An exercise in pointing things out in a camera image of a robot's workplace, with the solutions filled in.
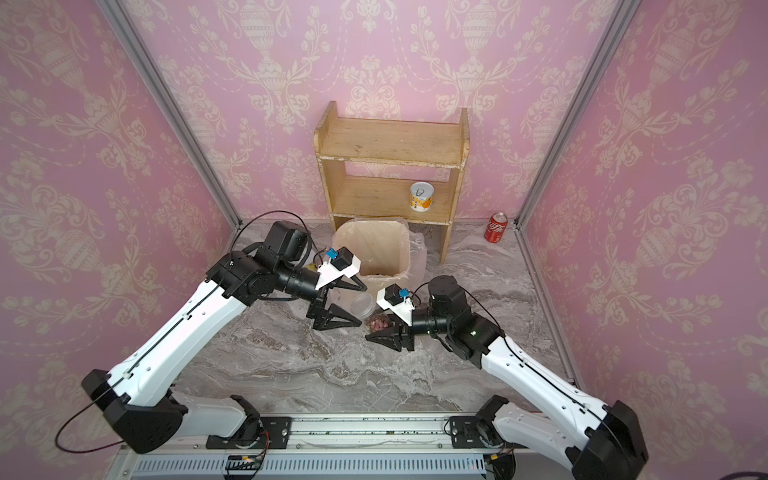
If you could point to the beige trash bin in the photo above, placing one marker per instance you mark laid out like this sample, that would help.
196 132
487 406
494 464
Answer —
383 247

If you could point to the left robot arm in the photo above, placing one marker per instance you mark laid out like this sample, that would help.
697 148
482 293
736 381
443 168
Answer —
135 396

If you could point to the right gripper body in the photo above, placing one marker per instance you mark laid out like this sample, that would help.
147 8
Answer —
406 336

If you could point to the red cola can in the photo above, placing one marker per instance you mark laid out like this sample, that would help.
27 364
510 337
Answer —
496 227

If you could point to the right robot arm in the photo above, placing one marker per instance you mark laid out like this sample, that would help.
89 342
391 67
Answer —
540 384

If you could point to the clear jar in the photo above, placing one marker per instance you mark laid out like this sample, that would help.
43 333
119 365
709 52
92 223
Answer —
365 308

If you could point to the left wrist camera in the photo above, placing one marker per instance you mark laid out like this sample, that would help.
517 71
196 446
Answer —
337 263

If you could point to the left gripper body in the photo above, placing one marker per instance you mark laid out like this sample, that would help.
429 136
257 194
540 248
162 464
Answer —
318 310

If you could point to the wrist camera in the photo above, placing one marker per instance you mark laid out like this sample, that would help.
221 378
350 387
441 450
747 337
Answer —
397 300
337 263

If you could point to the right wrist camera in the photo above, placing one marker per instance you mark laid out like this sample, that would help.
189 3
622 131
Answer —
397 300

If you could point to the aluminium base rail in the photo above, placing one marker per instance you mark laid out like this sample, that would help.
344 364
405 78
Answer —
509 444

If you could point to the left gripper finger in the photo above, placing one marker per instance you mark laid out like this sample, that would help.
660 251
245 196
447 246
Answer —
349 283
343 319

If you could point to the yellow can on shelf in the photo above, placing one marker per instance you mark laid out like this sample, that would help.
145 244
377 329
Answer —
421 196

